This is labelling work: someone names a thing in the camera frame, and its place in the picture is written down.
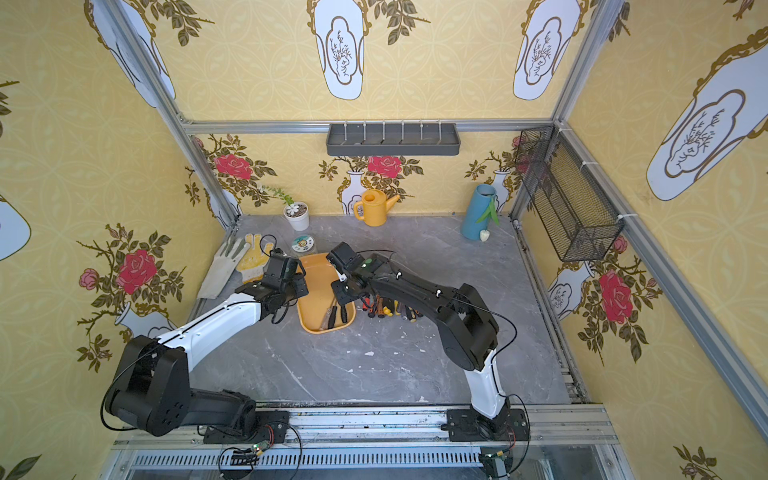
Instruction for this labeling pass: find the yellow storage box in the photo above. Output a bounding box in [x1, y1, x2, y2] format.
[297, 253, 356, 335]

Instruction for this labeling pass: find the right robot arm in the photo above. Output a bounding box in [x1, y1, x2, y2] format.
[326, 242, 509, 425]

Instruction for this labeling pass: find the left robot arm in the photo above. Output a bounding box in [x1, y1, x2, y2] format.
[99, 249, 308, 440]

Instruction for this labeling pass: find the yellow dotted work glove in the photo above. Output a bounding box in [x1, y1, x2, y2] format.
[236, 233, 274, 283]

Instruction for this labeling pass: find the sunflower seed jar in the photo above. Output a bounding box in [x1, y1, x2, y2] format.
[291, 235, 315, 255]

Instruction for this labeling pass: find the long white leather glove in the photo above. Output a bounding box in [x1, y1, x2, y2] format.
[196, 235, 250, 299]

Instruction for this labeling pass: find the white flower pot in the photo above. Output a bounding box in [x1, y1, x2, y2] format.
[283, 201, 310, 232]

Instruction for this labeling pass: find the yellow watering can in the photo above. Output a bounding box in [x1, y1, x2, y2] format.
[352, 189, 400, 227]

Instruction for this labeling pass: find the teal vase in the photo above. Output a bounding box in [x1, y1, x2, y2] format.
[461, 184, 500, 241]

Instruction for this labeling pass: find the grey wall shelf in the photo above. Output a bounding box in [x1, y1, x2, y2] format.
[326, 121, 462, 157]

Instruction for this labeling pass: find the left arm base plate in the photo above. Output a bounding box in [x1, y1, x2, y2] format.
[203, 410, 290, 445]

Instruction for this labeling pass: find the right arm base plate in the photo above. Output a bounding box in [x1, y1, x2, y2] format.
[440, 407, 530, 442]

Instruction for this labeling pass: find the black wire basket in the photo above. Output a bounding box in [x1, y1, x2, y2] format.
[515, 126, 624, 262]

